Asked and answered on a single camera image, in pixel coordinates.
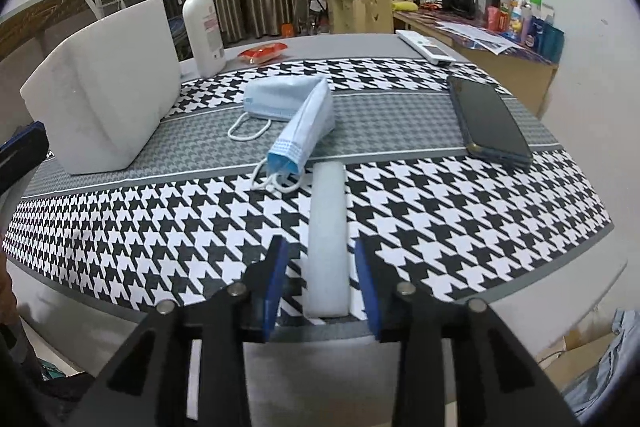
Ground blue face mask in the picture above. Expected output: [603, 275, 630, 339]
[227, 76, 331, 144]
[251, 79, 337, 194]

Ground black smartphone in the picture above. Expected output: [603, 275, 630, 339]
[446, 75, 533, 166]

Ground white foam block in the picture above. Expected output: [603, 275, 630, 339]
[20, 0, 182, 176]

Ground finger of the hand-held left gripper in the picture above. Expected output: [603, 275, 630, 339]
[0, 122, 48, 198]

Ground light wooden desk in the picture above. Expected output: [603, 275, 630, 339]
[320, 0, 396, 35]

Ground white metal bunk bed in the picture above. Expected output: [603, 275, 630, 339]
[0, 0, 186, 62]

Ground white printed papers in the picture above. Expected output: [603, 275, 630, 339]
[435, 19, 516, 55]

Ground row of toiletry bottles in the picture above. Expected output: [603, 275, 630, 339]
[475, 0, 566, 62]

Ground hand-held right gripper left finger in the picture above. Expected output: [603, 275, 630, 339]
[65, 234, 291, 427]

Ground red snack packet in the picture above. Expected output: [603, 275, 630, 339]
[237, 42, 289, 66]

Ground cardboard box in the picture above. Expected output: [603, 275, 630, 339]
[540, 332, 616, 388]

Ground blue grey clothing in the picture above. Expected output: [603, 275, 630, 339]
[562, 309, 637, 418]

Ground houndstooth table mat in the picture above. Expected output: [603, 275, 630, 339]
[2, 56, 615, 338]

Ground white foam strip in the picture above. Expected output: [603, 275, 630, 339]
[306, 162, 350, 319]

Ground light wooden chair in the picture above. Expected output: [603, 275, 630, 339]
[364, 0, 395, 34]

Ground wooden desk with printed mat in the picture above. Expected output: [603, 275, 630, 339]
[392, 0, 558, 118]

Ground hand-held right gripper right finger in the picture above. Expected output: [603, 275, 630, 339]
[354, 239, 583, 427]

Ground white lotion bottle red pump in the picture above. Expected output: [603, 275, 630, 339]
[172, 0, 227, 78]

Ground white remote control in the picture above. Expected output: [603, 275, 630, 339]
[396, 29, 457, 66]

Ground black headphones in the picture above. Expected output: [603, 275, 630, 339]
[440, 0, 478, 15]

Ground black folding chair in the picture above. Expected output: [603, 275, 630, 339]
[300, 0, 327, 32]

